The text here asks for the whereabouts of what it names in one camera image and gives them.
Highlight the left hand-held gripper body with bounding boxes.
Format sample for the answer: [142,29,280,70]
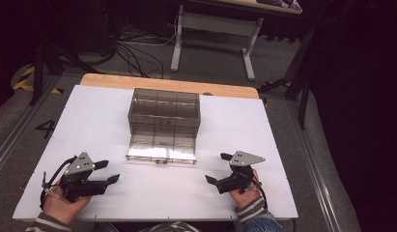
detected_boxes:
[60,151,108,204]

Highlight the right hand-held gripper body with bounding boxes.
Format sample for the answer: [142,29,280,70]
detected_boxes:
[214,150,267,195]

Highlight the clear grey drawer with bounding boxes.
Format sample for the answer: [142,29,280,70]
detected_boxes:
[125,132,198,165]

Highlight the clear grey drawer cabinet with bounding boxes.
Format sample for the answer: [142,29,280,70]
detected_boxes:
[128,87,202,139]

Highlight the person's right hand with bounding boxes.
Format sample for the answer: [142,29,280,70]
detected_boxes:
[228,168,263,209]

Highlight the person's left hand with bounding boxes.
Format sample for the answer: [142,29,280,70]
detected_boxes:
[43,180,93,226]

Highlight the white board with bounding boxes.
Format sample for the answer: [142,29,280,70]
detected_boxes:
[12,84,299,222]

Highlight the black metal stand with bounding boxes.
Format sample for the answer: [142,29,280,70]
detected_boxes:
[259,25,317,131]
[27,0,104,107]

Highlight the wooden table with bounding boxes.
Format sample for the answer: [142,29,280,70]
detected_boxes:
[79,72,261,101]

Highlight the desk with white legs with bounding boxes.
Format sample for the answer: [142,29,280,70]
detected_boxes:
[170,0,304,81]

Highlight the dark patterned item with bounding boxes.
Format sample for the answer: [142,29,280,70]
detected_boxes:
[256,0,302,11]

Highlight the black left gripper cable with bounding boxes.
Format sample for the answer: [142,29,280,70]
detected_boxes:
[40,156,78,211]

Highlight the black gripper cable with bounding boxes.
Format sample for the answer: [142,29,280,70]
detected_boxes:
[243,179,269,211]
[40,156,78,211]

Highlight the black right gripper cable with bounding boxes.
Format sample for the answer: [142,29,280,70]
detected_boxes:
[243,179,269,211]

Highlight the metal floor rail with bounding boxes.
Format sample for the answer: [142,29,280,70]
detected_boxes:
[0,75,61,180]
[287,100,344,232]

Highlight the black floor cables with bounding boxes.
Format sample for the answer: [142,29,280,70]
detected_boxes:
[114,18,165,79]

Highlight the white floor cable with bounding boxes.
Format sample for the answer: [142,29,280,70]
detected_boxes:
[122,14,180,48]

